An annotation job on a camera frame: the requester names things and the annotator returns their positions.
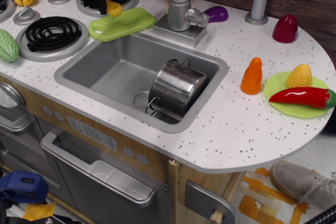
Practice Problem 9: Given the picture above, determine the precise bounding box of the yellow handled toy knife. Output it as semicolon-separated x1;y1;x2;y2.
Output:
106;0;123;17

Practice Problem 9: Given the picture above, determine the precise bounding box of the green plastic cutting board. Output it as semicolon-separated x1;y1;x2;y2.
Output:
89;7;156;42

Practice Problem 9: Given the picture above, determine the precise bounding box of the rear black stove burner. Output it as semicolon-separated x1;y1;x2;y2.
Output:
76;0;139;18

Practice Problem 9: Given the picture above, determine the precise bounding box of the black stove burner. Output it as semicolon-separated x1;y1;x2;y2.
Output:
16;16;89;62
76;0;139;18

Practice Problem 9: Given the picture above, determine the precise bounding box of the front black stove burner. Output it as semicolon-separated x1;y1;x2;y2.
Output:
16;16;89;62

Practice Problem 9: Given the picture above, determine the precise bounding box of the grey toy sink basin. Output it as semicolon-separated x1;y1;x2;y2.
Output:
55;33;228;133

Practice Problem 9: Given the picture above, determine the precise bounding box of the silver toy faucet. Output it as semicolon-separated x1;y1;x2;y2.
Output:
153;0;209;47

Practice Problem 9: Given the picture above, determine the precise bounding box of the left edge stove burner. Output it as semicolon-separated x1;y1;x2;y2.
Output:
0;0;16;23

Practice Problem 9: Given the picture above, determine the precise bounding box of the purple toy eggplant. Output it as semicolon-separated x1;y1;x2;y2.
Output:
204;6;228;23

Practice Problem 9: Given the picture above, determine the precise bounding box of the stainless steel pot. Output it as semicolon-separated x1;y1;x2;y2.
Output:
146;59;209;121

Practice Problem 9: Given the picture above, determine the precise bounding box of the green toy bitter gourd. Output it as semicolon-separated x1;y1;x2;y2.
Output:
1;29;19;62

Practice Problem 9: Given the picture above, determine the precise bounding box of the grey metal pole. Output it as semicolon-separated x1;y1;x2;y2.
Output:
245;0;268;26

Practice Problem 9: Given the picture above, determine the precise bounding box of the orange toy carrot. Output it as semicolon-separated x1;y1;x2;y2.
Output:
240;57;263;95

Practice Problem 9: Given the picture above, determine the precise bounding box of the grey toy oven door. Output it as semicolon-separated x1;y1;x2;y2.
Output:
1;82;59;194

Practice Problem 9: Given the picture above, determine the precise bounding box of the dark red toy vegetable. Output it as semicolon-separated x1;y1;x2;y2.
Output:
272;14;298;44

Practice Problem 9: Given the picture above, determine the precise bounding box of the light green plastic plate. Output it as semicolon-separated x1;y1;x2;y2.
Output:
263;70;330;119

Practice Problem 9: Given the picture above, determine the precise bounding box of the grey toy dishwasher door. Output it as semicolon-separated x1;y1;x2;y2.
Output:
41;132;170;223

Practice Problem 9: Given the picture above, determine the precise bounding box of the yellow toy corn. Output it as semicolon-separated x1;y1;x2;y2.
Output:
286;64;312;88

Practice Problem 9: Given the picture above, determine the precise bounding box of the blue plastic clamp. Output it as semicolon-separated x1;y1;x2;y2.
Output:
1;170;49;204

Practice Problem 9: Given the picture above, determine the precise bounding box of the red toy chili pepper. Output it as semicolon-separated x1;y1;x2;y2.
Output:
269;87;335;110

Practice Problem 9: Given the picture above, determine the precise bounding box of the grey suede shoe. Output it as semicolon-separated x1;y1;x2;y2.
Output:
270;162;335;210

